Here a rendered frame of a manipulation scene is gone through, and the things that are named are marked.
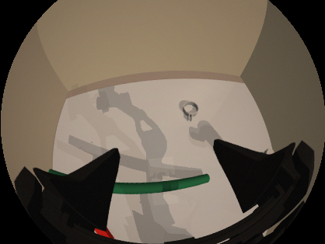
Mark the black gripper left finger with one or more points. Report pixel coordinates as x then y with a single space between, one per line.
88 190

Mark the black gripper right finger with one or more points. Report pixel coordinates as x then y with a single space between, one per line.
249 172

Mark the grey metal ring with two small tabs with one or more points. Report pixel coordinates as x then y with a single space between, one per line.
190 115

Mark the green cylindrical rod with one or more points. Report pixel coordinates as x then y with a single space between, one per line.
154 187

